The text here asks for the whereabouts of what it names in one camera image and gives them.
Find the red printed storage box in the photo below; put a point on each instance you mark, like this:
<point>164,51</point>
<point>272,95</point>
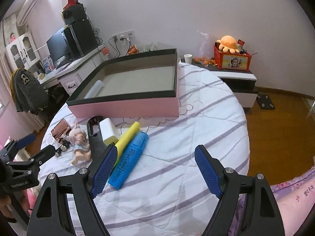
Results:
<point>228,61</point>

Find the black floor scale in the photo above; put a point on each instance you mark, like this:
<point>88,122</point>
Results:
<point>265,102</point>

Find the orange snack bag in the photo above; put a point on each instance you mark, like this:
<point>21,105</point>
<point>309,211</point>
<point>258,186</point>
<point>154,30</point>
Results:
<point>133,50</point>

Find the yellow highlighter pen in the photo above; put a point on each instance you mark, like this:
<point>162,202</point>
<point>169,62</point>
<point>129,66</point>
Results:
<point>126,138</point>

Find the clear plastic bag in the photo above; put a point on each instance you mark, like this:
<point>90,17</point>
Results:
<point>204,50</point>

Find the rose gold metal case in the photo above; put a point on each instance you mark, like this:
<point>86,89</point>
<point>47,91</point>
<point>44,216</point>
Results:
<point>60,129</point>

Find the pink box with black rim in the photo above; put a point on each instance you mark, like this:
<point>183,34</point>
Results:
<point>140,85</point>

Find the blue highlighter pen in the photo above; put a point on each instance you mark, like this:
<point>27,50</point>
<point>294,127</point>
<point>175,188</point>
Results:
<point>128,160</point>

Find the white striped table cloth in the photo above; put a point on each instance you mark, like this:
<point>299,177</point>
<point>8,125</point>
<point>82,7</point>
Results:
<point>165,194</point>

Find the pink floral bedding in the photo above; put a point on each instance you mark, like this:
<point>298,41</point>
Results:
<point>295,199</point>

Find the black ornate hair clip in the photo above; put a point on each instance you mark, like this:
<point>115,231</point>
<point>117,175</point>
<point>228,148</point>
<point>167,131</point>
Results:
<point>64,147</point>

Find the black remote holder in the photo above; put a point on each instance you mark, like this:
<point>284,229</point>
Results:
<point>97,146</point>

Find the white paper cup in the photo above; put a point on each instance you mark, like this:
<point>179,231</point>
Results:
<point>188,58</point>

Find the orange octopus plush toy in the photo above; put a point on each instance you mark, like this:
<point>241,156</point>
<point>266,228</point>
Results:
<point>227,44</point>

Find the bottle with orange lid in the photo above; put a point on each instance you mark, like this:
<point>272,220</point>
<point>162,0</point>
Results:
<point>105,53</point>

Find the white glass door cabinet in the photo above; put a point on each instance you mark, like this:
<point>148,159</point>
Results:
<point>22,52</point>

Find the person's left hand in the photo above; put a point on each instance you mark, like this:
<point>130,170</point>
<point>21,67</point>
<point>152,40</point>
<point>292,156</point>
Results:
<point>4,202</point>

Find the black box on tower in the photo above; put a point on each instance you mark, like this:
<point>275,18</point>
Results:
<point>74,13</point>

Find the black computer tower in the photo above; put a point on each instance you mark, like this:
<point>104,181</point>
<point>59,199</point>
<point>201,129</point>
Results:
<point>80,39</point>

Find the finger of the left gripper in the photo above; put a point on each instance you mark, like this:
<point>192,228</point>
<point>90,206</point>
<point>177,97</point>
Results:
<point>24,138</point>
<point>41,155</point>

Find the black computer monitor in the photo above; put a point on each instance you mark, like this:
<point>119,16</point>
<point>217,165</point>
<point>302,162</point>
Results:
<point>58,48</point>

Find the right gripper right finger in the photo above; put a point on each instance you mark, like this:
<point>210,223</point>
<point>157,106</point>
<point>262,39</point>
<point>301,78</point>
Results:
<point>261,215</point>

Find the office chair with jacket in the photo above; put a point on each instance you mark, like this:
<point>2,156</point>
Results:
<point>27,93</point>

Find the white charger plug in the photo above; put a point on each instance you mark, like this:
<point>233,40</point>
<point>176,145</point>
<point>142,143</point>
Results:
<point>109,132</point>

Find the white desk with drawers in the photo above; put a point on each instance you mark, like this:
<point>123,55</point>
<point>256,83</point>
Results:
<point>71,75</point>

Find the low white side cabinet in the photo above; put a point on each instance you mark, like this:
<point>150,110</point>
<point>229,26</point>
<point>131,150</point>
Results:
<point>236,83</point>

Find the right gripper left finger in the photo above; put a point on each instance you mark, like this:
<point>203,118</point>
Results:
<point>51,215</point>

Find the wall power outlet strip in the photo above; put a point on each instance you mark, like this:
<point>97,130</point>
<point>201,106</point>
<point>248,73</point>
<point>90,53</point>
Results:
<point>124,38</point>

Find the translucent bottle with blue cap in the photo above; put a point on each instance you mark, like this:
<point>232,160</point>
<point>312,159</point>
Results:
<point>94,90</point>

